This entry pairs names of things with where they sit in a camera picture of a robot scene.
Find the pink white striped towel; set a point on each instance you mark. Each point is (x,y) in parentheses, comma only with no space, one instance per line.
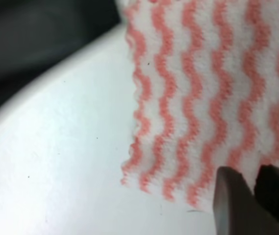
(207,87)

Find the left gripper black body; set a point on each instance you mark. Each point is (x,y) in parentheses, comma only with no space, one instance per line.
(35,35)

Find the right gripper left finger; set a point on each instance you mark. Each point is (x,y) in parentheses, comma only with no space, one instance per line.
(236,211)

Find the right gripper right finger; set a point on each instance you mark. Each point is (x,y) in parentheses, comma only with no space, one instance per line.
(266,190)

